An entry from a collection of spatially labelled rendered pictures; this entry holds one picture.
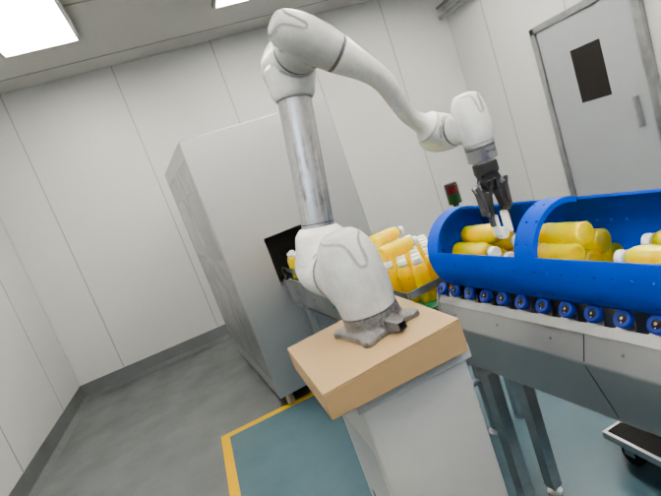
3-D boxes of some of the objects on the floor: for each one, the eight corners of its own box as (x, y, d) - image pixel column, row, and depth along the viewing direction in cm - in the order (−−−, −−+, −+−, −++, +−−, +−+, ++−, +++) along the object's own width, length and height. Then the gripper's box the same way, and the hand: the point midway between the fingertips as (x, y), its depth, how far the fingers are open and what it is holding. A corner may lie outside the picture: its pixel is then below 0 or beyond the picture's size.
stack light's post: (519, 418, 231) (458, 217, 213) (513, 415, 234) (453, 217, 217) (525, 414, 232) (465, 214, 214) (519, 411, 236) (459, 214, 218)
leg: (557, 500, 178) (514, 358, 168) (544, 492, 183) (503, 354, 173) (567, 491, 180) (525, 351, 170) (554, 484, 185) (513, 347, 175)
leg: (531, 521, 173) (487, 376, 163) (520, 512, 178) (476, 371, 168) (542, 512, 175) (499, 368, 165) (530, 504, 180) (487, 364, 170)
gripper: (471, 167, 132) (494, 243, 136) (511, 151, 138) (532, 223, 142) (454, 171, 139) (476, 243, 143) (494, 155, 145) (513, 224, 149)
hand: (501, 223), depth 142 cm, fingers closed on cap, 4 cm apart
